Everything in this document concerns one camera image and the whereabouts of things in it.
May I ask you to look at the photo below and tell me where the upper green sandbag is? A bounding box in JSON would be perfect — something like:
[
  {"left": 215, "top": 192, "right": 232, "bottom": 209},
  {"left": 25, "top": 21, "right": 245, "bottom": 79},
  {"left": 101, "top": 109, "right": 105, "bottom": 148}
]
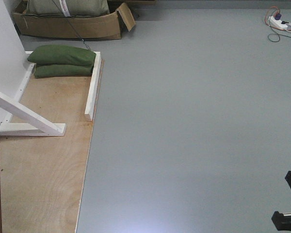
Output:
[{"left": 27, "top": 45, "right": 96, "bottom": 66}]

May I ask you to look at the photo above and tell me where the plywood base board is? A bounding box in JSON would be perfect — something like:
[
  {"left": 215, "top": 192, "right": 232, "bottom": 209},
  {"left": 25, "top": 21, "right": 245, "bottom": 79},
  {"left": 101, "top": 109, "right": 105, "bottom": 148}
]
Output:
[{"left": 0, "top": 59, "right": 104, "bottom": 233}]

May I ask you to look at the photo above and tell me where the green sandbag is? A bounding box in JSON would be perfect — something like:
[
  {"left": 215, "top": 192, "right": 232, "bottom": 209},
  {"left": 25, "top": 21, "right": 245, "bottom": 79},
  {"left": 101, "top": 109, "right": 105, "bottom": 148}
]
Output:
[
  {"left": 34, "top": 64, "right": 93, "bottom": 78},
  {"left": 27, "top": 45, "right": 96, "bottom": 66}
]

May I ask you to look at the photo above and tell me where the white edge rail far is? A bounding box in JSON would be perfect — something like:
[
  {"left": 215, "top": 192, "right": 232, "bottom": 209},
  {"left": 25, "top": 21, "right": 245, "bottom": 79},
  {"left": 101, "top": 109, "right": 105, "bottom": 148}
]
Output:
[{"left": 84, "top": 51, "right": 102, "bottom": 121}]

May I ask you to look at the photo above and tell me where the white power strip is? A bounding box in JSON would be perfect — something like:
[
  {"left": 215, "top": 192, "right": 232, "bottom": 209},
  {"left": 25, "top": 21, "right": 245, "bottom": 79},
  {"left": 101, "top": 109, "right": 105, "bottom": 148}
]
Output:
[{"left": 268, "top": 16, "right": 291, "bottom": 31}]

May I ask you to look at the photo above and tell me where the lower green sandbag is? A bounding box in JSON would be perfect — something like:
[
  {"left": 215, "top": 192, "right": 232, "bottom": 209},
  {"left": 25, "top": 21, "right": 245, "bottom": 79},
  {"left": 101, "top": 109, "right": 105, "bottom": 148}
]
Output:
[{"left": 34, "top": 64, "right": 93, "bottom": 78}]

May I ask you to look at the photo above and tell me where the grey-green sack in box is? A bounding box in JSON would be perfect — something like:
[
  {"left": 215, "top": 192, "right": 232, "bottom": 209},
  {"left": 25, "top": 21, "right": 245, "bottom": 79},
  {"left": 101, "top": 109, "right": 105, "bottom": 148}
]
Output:
[{"left": 27, "top": 0, "right": 110, "bottom": 17}]

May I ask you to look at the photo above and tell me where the white wooden door frame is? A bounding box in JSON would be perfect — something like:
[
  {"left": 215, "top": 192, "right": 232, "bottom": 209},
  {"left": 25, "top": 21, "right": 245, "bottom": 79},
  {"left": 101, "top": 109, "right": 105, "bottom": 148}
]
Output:
[{"left": 0, "top": 0, "right": 66, "bottom": 136}]

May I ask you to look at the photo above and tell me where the brown cardboard box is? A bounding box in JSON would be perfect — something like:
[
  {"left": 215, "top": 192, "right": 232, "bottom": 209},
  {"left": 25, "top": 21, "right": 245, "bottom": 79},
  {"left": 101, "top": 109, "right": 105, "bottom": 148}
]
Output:
[{"left": 12, "top": 1, "right": 136, "bottom": 40}]

